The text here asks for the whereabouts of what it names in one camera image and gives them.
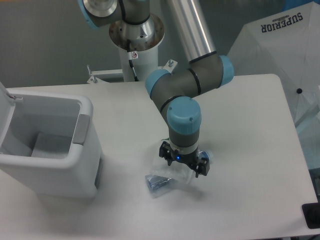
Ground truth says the black device at edge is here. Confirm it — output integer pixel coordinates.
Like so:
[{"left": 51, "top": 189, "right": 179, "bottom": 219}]
[{"left": 301, "top": 202, "right": 320, "bottom": 229}]

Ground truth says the crushed clear plastic bottle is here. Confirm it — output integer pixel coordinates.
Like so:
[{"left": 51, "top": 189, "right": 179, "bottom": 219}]
[{"left": 145, "top": 171, "right": 196, "bottom": 198}]

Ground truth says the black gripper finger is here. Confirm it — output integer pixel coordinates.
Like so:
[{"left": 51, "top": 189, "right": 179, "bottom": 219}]
[
  {"left": 159, "top": 141, "right": 173, "bottom": 166},
  {"left": 192, "top": 153, "right": 210, "bottom": 178}
]

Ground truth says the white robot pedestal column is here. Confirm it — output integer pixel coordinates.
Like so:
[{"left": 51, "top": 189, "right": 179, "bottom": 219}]
[{"left": 109, "top": 13, "right": 165, "bottom": 82}]

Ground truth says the white open trash can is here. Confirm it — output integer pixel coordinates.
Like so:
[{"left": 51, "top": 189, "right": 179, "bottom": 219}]
[{"left": 0, "top": 86, "right": 103, "bottom": 198}]

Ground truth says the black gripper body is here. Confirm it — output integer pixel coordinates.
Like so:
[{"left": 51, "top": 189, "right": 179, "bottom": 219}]
[{"left": 166, "top": 147, "right": 199, "bottom": 173}]

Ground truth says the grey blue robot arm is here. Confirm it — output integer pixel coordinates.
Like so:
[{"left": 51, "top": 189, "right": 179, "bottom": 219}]
[{"left": 78, "top": 0, "right": 234, "bottom": 176}]

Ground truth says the white metal base frame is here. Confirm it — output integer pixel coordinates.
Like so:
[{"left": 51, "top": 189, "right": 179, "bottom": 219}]
[{"left": 86, "top": 59, "right": 178, "bottom": 85}]

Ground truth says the clear plastic bag green strip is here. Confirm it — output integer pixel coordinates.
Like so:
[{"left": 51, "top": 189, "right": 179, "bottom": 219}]
[{"left": 149, "top": 138, "right": 195, "bottom": 184}]

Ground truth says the white superior umbrella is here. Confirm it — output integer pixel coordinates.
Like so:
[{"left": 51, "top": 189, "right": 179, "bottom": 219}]
[{"left": 227, "top": 2, "right": 320, "bottom": 122}]

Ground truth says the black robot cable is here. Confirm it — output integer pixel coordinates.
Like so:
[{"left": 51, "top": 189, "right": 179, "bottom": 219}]
[{"left": 126, "top": 38, "right": 140, "bottom": 82}]

